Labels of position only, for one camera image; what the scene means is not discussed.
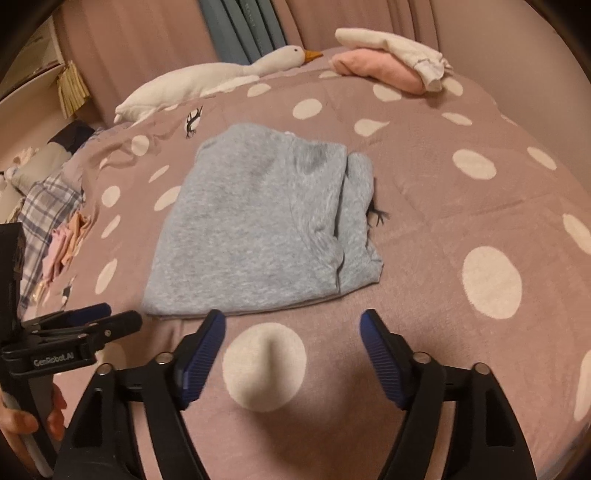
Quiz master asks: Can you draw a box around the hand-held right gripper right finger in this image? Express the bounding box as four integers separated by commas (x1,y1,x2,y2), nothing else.
360,308,539,480

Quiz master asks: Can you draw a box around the stack of pink cloths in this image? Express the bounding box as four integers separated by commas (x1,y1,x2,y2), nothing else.
42,212,92,283

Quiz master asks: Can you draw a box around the grey sweatshirt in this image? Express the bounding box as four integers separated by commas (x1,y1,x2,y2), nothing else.
141,122,385,319

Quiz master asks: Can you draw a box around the pink polka dot blanket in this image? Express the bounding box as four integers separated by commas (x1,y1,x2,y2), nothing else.
28,46,591,480

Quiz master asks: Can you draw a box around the pink curtain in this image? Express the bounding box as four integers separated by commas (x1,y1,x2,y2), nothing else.
55,0,462,126

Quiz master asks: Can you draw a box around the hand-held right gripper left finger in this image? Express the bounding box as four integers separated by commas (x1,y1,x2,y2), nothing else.
55,308,227,480

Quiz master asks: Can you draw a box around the person's left hand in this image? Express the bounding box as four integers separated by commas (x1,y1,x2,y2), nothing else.
0,382,68,469

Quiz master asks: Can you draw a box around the plaid cloth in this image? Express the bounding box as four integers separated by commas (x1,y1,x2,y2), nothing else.
18,178,87,302

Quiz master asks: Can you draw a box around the white goose plush toy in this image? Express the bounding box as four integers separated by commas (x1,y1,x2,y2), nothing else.
114,45,324,124

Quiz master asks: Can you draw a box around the grey pillow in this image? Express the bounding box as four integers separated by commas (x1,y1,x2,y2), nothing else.
9,143,73,195

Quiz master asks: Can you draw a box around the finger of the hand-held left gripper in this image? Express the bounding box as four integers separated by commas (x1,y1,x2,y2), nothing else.
21,302,112,331
89,310,143,352

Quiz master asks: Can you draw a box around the white folded garment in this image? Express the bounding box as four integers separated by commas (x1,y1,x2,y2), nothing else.
335,28,454,92

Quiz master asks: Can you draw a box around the pink folded garment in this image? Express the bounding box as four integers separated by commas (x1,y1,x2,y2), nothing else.
329,48,426,97

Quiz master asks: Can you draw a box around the teal curtain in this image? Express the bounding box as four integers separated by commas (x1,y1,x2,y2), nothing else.
198,0,290,66

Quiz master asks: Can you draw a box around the straw tassel ornament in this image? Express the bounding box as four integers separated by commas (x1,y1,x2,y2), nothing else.
56,62,91,119

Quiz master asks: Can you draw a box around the dark cloth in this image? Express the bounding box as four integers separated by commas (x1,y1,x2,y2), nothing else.
48,121,105,156

